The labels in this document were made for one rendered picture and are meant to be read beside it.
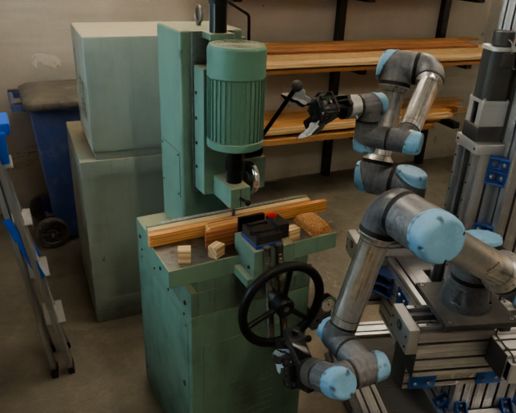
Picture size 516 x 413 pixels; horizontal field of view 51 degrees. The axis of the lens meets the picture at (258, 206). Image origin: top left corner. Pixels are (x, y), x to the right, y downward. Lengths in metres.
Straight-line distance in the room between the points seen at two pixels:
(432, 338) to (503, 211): 0.45
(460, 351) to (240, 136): 0.93
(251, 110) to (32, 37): 2.43
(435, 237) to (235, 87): 0.71
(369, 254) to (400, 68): 0.90
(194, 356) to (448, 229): 0.96
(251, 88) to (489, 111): 0.71
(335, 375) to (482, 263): 0.44
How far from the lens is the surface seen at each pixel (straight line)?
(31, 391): 2.64
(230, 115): 1.59
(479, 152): 1.76
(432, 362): 1.78
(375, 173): 2.05
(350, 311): 1.42
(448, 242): 1.24
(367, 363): 1.39
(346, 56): 4.00
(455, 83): 5.34
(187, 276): 1.63
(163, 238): 1.72
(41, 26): 3.83
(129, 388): 2.55
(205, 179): 1.80
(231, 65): 1.55
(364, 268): 1.37
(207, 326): 1.77
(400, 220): 1.24
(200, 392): 1.94
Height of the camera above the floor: 1.75
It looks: 25 degrees down
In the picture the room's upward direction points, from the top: 2 degrees clockwise
